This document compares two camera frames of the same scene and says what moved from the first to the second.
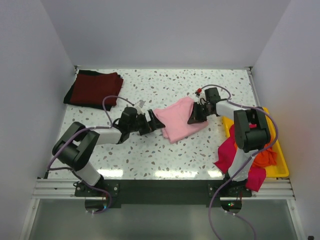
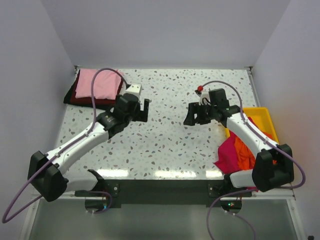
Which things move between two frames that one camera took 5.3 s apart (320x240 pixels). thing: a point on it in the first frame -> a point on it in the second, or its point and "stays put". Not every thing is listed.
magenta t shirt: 225,158 stays put
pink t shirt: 175,118 -> 107,84
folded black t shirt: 67,100 stays put
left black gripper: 157,124 -> 141,115
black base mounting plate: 178,193 stays put
